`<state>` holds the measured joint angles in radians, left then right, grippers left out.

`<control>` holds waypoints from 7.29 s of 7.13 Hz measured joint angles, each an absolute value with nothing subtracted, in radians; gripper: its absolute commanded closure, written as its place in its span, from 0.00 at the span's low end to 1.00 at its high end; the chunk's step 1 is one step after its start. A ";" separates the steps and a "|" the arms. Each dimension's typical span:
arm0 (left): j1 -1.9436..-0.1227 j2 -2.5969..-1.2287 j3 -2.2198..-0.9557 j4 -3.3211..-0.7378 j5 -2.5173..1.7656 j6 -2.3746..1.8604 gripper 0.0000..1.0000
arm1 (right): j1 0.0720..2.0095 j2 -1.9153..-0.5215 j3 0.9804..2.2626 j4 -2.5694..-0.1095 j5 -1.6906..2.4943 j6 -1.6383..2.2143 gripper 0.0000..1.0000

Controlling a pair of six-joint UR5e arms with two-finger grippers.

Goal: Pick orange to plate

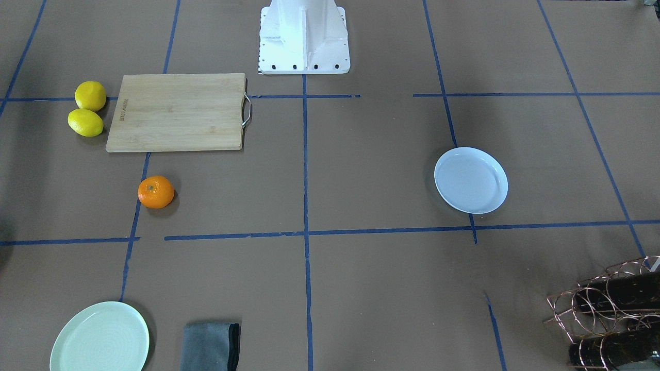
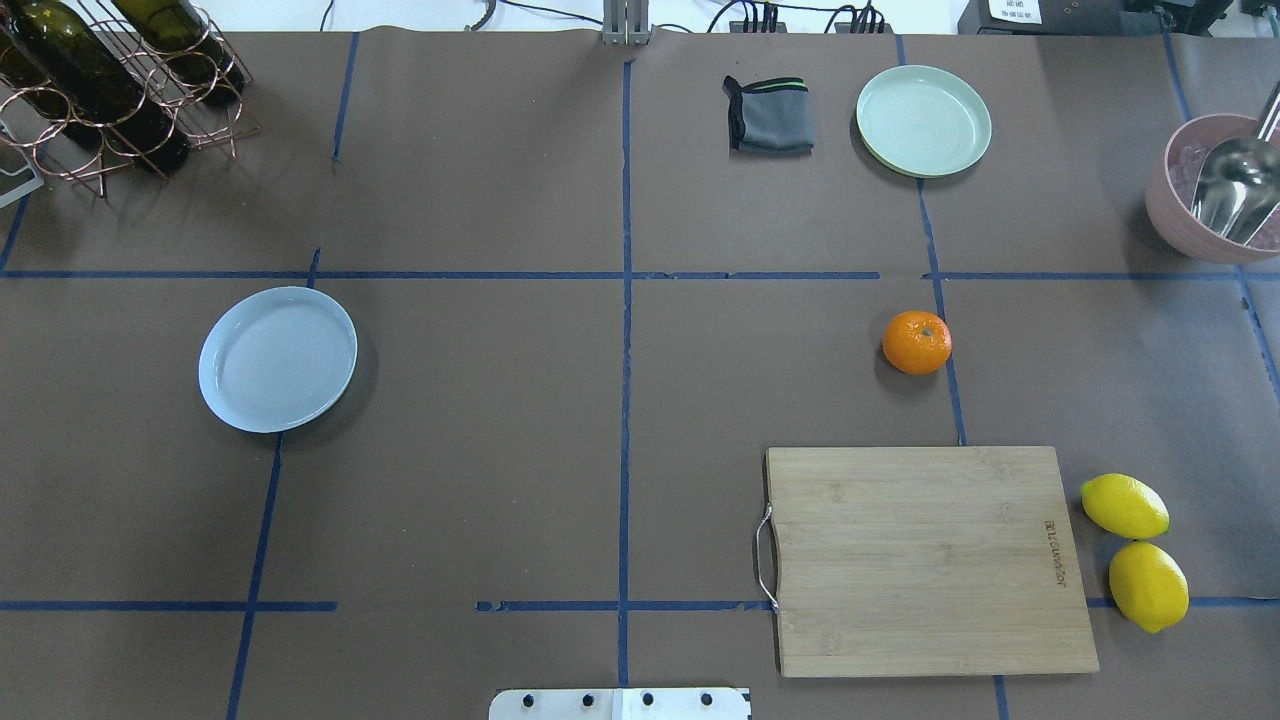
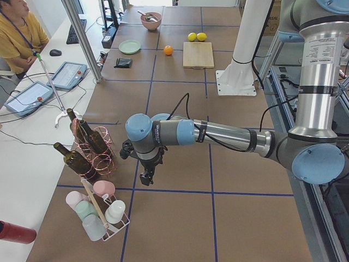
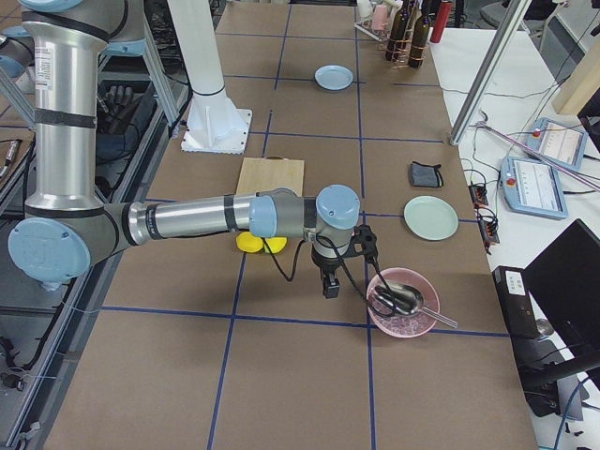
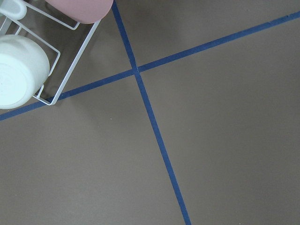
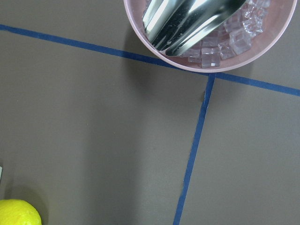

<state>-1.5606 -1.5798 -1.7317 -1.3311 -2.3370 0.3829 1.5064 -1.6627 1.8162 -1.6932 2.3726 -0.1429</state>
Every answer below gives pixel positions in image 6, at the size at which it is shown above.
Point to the metal ice scoop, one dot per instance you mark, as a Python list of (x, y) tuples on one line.
[(174, 26)]

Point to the yellow lemon near edge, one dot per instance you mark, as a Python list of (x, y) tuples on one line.
[(18, 212)]

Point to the pink bowl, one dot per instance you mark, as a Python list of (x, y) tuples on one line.
[(279, 15)]

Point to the clear ice cubes pile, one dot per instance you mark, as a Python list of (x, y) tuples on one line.
[(232, 38)]

